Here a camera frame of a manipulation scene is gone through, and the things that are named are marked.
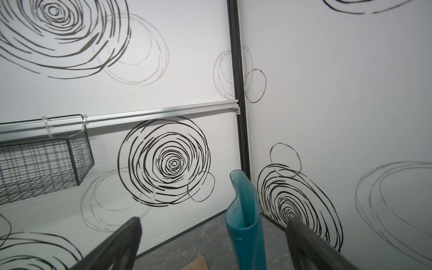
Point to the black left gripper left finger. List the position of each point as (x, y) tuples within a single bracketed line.
[(117, 252)]

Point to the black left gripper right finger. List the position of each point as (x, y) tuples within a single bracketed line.
[(310, 252)]

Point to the green rubber boot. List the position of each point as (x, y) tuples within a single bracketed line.
[(244, 224)]

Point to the beige rubber boot right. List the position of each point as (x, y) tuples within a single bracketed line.
[(198, 264)]

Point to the black wire basket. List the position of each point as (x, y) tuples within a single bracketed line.
[(44, 155)]

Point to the grey wall rail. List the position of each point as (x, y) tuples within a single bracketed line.
[(135, 116)]

